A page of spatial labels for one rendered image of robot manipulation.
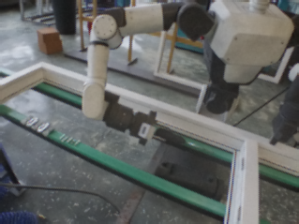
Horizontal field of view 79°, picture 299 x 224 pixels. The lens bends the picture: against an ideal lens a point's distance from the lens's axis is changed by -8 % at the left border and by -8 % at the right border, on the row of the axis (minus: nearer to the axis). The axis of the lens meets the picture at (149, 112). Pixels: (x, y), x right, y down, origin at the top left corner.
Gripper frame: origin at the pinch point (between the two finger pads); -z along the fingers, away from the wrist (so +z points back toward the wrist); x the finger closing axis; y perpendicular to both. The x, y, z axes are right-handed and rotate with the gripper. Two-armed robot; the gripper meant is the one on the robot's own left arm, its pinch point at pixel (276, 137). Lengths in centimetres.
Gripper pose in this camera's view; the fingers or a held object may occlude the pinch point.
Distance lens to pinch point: 80.6
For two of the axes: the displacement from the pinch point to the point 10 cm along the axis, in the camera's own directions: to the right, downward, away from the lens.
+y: 9.1, 3.3, -2.5
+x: -4.0, 5.2, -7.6
